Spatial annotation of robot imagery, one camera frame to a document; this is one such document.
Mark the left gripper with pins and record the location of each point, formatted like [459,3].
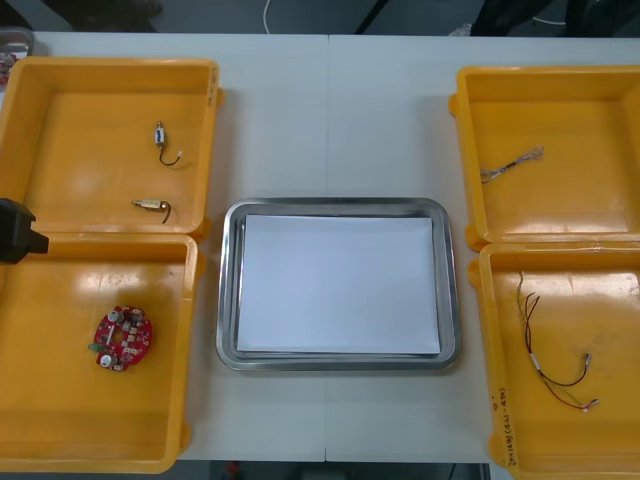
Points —
[12,230]

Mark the yellow-orange plastic bin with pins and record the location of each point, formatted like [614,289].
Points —
[50,400]
[75,150]
[605,300]
[575,125]

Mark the round red circuit board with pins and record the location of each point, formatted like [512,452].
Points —
[125,340]

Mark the solenoid with blue label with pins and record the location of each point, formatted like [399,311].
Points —
[159,135]

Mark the steel tray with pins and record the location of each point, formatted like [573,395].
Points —
[227,280]

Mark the grey plastic container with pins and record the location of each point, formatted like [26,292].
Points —
[17,42]

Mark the white paper sheet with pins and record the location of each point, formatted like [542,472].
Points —
[340,285]

